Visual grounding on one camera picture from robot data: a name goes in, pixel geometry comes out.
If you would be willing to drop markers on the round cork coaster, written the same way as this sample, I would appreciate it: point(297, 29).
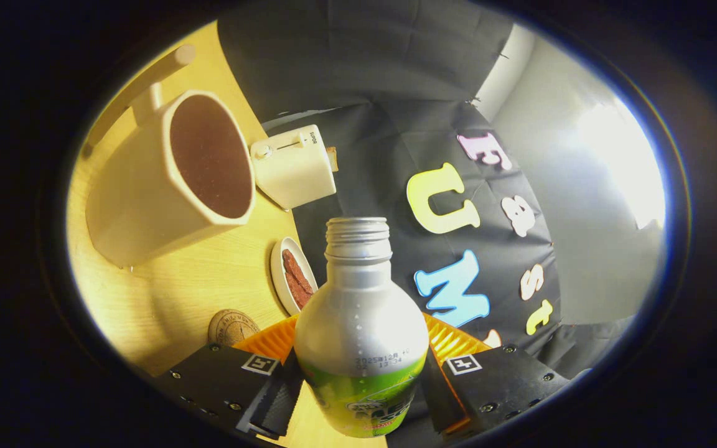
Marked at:
point(228, 326)

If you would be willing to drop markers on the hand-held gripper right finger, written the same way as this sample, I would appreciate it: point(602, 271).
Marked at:
point(442, 401)

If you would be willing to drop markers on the white toaster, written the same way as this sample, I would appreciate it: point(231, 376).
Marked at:
point(293, 171)

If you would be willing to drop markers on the red meat slices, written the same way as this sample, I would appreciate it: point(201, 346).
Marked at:
point(297, 280)

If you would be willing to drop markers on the wooden table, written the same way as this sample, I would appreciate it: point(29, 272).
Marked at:
point(209, 280)

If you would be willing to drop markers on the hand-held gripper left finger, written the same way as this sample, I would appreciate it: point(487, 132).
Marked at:
point(274, 404)

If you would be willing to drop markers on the toasted bread slice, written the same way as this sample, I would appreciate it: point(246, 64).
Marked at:
point(332, 159)

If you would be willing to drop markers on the silver green juice bottle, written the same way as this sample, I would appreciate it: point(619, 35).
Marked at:
point(358, 323)

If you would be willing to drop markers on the small white round dish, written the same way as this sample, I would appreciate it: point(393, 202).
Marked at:
point(277, 274)

